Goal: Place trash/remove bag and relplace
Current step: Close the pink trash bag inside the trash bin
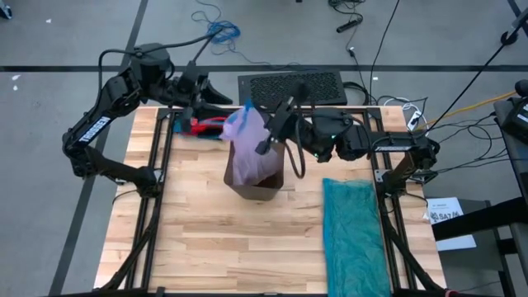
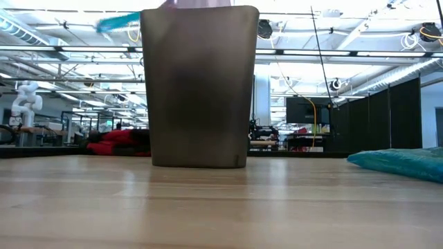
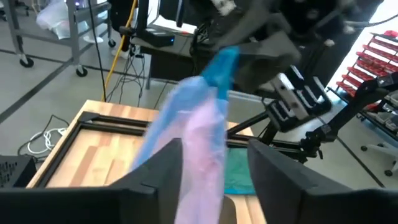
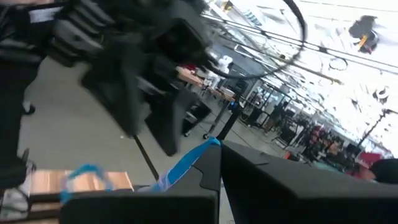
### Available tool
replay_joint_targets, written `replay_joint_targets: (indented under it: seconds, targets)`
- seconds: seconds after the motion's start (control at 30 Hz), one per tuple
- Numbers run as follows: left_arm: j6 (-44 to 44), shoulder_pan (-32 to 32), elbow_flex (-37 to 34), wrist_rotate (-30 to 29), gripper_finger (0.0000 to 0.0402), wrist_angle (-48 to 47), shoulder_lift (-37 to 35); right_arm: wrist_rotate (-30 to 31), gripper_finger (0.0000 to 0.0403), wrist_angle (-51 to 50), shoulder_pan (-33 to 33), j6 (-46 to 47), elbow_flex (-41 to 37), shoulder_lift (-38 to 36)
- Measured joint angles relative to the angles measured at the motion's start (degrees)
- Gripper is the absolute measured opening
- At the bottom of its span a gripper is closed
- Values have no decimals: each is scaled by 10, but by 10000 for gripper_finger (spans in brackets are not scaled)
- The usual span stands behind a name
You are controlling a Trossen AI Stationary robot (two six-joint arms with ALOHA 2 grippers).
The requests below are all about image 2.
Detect yellow ceiling cable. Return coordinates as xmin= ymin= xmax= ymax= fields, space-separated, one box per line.
xmin=126 ymin=22 xmax=141 ymax=43

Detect red and black glove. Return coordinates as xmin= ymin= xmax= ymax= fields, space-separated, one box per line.
xmin=85 ymin=128 xmax=152 ymax=158

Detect teal plastic trash bag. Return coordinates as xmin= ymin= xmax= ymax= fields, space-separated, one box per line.
xmin=346 ymin=147 xmax=443 ymax=185

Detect yellow hanging cable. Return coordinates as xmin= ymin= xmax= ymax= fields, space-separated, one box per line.
xmin=276 ymin=62 xmax=318 ymax=149

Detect black reel with yellow cable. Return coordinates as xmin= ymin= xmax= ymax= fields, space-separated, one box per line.
xmin=411 ymin=22 xmax=443 ymax=44

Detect black monitor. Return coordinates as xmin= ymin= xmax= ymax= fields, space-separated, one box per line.
xmin=285 ymin=96 xmax=332 ymax=125

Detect black cable loop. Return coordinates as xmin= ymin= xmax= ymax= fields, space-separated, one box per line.
xmin=0 ymin=123 xmax=17 ymax=146

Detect white pillar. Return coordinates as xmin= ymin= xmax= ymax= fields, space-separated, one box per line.
xmin=254 ymin=74 xmax=271 ymax=127

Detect black partition panels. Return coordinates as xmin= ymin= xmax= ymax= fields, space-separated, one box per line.
xmin=330 ymin=77 xmax=423 ymax=154

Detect black hanging cable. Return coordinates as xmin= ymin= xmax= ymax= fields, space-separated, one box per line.
xmin=310 ymin=6 xmax=335 ymax=104

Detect black background robot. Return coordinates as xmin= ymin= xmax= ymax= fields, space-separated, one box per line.
xmin=248 ymin=119 xmax=280 ymax=140

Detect grey plastic trash bin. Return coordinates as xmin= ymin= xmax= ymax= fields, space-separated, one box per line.
xmin=139 ymin=4 xmax=261 ymax=169

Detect wooden workbench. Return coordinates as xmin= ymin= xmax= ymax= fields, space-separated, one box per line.
xmin=12 ymin=126 xmax=70 ymax=148

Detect pink blue-rimmed trash bag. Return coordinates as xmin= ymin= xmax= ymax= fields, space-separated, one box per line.
xmin=96 ymin=0 xmax=233 ymax=35

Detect small black cable reel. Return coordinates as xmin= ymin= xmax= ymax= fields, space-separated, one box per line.
xmin=327 ymin=77 xmax=343 ymax=93

